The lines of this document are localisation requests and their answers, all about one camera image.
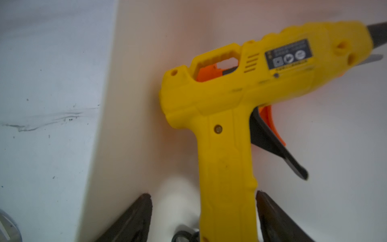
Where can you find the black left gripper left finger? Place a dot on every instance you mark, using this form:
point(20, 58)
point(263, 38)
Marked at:
point(133, 225)

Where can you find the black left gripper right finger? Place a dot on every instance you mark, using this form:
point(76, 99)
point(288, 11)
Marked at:
point(276, 225)

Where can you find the yellow glue gun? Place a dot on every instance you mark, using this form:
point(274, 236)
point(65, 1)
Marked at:
point(223, 112)

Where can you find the chrome cup holder stand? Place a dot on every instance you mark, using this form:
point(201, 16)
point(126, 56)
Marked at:
point(9, 229)

